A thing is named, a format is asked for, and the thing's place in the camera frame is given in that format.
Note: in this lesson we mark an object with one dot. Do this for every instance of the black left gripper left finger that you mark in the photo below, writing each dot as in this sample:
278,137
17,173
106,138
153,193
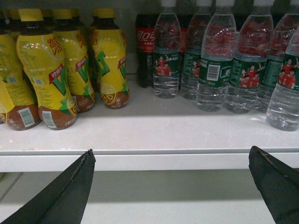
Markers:
64,200

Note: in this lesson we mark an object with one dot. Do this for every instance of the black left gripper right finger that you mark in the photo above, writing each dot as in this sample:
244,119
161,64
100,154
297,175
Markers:
278,185

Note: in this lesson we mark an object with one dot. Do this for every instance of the clear water bottle green label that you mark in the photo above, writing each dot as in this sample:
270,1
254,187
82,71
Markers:
217,53
251,54
193,47
283,109
278,68
166,51

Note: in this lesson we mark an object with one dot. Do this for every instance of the white metal shelf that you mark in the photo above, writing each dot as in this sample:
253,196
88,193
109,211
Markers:
148,134

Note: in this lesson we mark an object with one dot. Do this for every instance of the yellow lemon tea bottle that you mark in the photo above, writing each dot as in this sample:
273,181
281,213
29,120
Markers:
109,46
76,60
42,56
18,106

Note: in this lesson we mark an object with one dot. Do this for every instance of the dark cola bottle red label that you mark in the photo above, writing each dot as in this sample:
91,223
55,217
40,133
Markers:
144,29

